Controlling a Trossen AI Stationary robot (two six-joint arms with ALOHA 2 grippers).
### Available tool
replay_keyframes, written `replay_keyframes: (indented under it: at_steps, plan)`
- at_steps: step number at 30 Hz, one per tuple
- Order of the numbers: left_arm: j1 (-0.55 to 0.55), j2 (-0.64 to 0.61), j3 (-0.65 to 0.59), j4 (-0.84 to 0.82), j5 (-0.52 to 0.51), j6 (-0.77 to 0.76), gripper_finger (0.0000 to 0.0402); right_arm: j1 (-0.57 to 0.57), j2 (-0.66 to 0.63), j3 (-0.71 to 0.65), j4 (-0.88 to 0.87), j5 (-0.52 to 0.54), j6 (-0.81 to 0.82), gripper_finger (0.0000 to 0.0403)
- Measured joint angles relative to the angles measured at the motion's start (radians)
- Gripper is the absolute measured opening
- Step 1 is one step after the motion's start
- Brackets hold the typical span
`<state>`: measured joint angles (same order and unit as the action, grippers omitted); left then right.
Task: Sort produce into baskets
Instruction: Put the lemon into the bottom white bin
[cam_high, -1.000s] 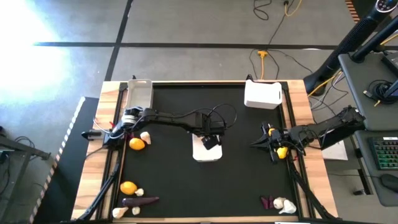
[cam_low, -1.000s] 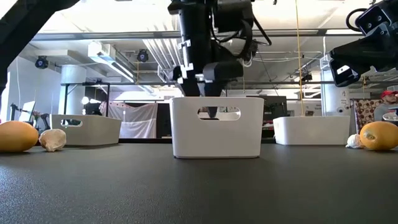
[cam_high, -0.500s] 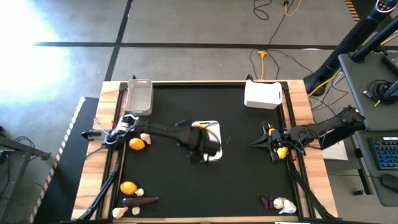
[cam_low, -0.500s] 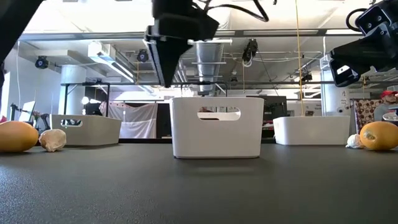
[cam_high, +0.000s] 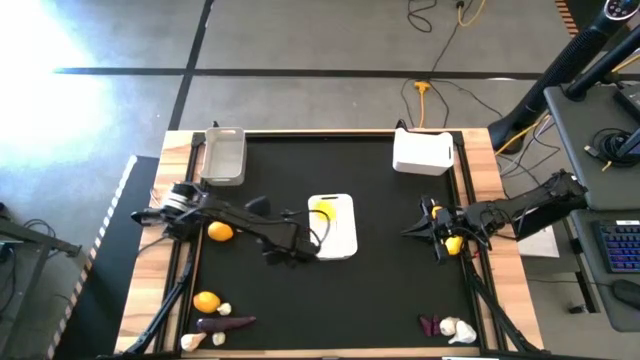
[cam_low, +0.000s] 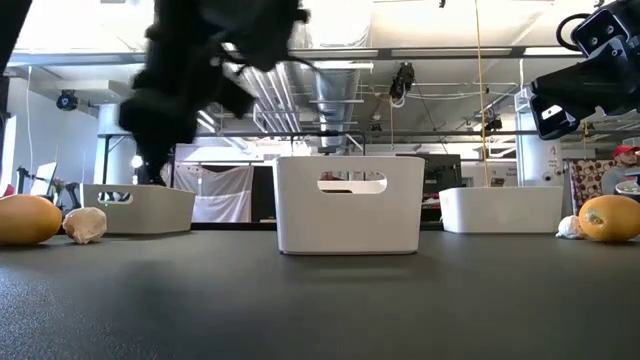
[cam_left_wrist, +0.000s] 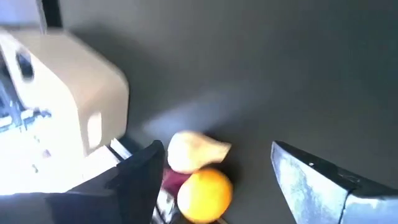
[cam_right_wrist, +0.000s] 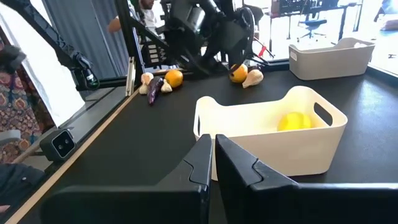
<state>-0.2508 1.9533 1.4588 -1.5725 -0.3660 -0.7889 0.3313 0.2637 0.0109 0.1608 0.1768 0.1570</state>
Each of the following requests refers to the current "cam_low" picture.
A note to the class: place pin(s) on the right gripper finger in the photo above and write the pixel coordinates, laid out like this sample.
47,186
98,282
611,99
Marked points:
565,87
552,120

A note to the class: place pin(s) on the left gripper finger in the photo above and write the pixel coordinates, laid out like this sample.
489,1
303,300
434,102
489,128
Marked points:
234,95
155,120

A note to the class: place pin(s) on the white plastic basket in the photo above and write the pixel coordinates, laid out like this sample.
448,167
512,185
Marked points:
150,215
350,225
500,210

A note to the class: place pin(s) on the white garlic bulb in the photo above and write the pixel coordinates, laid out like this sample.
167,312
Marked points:
85,226
569,229

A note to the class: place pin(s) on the yellow lemon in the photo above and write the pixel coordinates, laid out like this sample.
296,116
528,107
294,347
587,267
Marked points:
25,220
612,220

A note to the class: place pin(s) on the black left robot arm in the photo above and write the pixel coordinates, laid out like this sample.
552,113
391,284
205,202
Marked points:
10,25

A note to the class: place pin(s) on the white round column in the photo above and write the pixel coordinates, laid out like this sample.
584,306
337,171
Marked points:
106,160
537,160

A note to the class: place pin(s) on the polka dot patterned cloth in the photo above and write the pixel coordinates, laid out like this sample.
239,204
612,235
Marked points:
585,182

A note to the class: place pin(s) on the person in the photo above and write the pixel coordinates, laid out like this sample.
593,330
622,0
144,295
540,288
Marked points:
617,177

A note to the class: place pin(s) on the round black ceiling lamp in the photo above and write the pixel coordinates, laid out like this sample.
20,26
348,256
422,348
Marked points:
67,101

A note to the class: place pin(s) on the white hanging sheet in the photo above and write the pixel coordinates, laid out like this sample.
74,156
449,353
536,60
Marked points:
220,195

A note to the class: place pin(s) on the grey round bin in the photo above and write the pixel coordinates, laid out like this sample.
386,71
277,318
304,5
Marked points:
631,187

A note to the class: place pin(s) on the white computer screen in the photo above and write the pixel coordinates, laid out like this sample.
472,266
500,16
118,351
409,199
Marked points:
44,179

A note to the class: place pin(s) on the black hanging ceiling device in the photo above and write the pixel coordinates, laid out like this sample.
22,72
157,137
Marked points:
402,80

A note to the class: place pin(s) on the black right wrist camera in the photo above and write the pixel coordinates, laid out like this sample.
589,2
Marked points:
600,30

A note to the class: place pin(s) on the black metal rack frame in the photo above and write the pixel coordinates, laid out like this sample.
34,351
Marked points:
320,133

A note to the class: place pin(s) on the silver ceiling air duct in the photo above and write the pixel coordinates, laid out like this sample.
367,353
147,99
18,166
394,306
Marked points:
337,90

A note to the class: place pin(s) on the grey overhead frame beam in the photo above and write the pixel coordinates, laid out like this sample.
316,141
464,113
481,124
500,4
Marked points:
450,52

